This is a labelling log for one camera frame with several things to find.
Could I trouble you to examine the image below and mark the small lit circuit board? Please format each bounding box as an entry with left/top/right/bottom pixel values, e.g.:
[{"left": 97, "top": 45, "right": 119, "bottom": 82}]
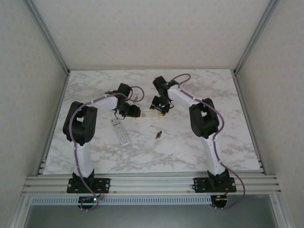
[
  {"left": 212, "top": 194, "right": 228, "bottom": 207},
  {"left": 78, "top": 196, "right": 100, "bottom": 204}
]

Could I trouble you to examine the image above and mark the slotted grey cable duct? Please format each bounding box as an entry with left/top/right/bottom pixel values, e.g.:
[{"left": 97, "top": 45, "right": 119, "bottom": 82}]
[{"left": 30, "top": 196, "right": 213, "bottom": 206}]

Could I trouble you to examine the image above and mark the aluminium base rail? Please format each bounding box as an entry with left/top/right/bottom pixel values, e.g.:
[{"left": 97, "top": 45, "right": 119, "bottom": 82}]
[{"left": 22, "top": 173, "right": 282, "bottom": 197}]

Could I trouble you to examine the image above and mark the short white display remote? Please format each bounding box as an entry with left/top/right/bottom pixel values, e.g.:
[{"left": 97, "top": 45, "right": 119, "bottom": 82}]
[{"left": 135, "top": 111, "right": 159, "bottom": 122}]

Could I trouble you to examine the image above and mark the long white TV remote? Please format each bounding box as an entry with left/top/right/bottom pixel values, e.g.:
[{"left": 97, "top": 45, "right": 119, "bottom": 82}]
[{"left": 109, "top": 116, "right": 131, "bottom": 147}]

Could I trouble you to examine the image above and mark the aluminium frame post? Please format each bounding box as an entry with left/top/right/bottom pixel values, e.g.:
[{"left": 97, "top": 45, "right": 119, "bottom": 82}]
[
  {"left": 23, "top": 0, "right": 71, "bottom": 76},
  {"left": 232, "top": 0, "right": 281, "bottom": 76}
]

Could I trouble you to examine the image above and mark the aluminium side rail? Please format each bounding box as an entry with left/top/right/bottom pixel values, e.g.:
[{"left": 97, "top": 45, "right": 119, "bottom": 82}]
[
  {"left": 35, "top": 70, "right": 71, "bottom": 176},
  {"left": 231, "top": 70, "right": 266, "bottom": 175}
]

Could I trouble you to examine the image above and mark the aluminium frame strut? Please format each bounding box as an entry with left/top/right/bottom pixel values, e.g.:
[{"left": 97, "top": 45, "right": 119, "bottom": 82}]
[
  {"left": 269, "top": 193, "right": 289, "bottom": 228},
  {"left": 9, "top": 194, "right": 31, "bottom": 228}
]

